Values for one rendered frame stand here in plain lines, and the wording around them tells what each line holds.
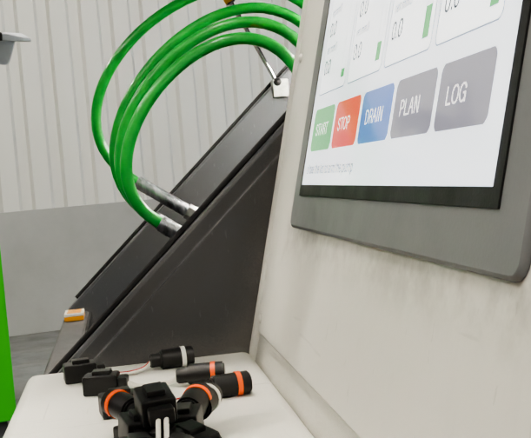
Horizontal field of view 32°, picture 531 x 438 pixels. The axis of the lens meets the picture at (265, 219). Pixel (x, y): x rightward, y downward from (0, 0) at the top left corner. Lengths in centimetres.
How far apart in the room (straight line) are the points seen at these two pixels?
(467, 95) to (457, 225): 6
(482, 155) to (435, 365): 10
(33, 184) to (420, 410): 733
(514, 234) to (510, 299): 3
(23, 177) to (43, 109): 58
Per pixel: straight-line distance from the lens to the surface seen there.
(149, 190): 127
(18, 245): 771
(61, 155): 777
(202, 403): 62
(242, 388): 76
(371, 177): 57
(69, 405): 80
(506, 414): 37
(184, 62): 104
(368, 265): 56
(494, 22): 43
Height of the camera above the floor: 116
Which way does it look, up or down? 3 degrees down
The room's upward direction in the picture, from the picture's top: 5 degrees counter-clockwise
